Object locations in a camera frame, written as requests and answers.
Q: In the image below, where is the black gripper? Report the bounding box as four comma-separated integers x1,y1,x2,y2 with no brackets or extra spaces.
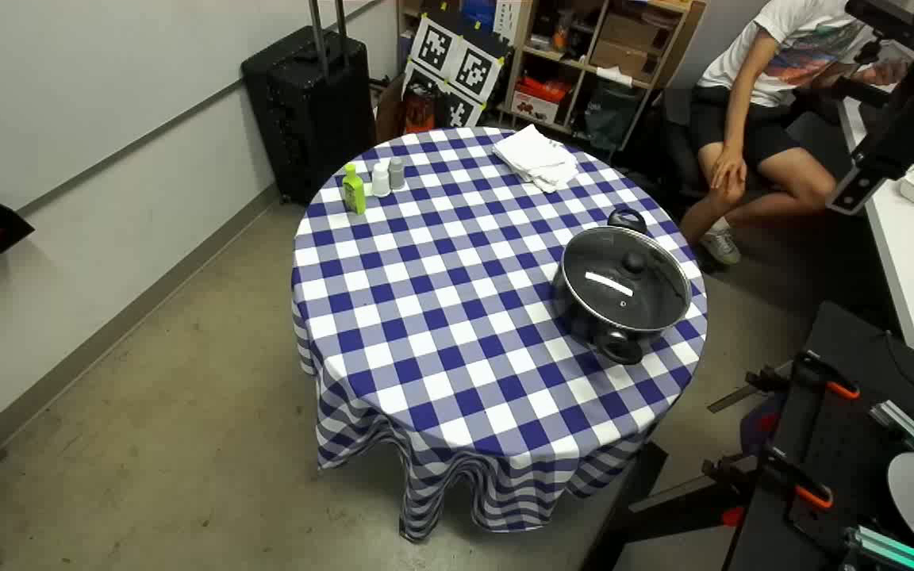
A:
827,93,914,219

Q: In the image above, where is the glass lid with black knob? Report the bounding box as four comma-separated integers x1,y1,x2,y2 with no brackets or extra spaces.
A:
561,222,691,335

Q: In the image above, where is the bystander hand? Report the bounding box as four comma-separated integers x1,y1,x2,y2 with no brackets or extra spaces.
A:
707,142,753,212

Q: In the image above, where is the seated person in white shirt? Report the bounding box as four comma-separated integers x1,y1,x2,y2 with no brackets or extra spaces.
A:
678,0,912,271

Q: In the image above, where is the white sneaker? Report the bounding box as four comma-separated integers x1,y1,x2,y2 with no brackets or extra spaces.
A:
700,222,745,271

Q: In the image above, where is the black clamp with orange tip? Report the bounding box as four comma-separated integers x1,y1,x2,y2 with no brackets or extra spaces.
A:
744,345,867,409
727,444,838,518

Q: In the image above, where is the cardboard box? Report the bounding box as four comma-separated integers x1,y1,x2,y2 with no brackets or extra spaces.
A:
590,8,673,78

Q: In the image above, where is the wooden storage shelf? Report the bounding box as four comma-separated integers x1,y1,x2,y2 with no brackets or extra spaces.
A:
392,0,707,151

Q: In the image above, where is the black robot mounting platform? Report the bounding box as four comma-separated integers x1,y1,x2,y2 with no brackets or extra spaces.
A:
724,298,914,571

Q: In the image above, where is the red box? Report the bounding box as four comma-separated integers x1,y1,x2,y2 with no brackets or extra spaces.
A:
512,74,572,126

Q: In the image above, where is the white folded cloth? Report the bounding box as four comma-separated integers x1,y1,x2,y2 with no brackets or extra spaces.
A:
490,122,583,192

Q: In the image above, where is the black cooking pot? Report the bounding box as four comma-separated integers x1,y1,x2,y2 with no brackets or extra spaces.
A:
550,204,697,368

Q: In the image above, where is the black white marker board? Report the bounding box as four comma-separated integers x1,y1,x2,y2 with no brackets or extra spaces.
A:
401,8,512,129

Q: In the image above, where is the blue white checkered tablecloth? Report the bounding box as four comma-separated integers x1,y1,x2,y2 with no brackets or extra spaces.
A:
290,122,711,544

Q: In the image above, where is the small white bottle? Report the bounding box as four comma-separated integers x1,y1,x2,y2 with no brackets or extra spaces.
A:
368,158,394,201

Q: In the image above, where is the green plastic bottle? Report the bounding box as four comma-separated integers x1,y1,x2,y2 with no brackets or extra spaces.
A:
340,158,371,219

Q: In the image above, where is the black suitcase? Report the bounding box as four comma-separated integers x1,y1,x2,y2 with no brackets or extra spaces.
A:
237,0,382,207

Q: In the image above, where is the teal handled clamp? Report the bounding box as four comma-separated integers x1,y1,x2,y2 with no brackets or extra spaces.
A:
867,395,914,457
838,524,914,571

